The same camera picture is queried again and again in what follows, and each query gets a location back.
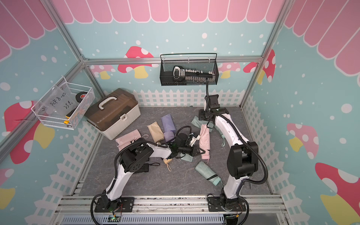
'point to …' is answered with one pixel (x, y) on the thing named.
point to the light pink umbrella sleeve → (126, 139)
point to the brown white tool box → (113, 113)
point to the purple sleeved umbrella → (167, 123)
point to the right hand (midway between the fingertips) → (202, 114)
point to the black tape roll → (80, 95)
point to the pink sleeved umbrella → (204, 141)
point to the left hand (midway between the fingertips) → (203, 153)
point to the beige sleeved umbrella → (156, 131)
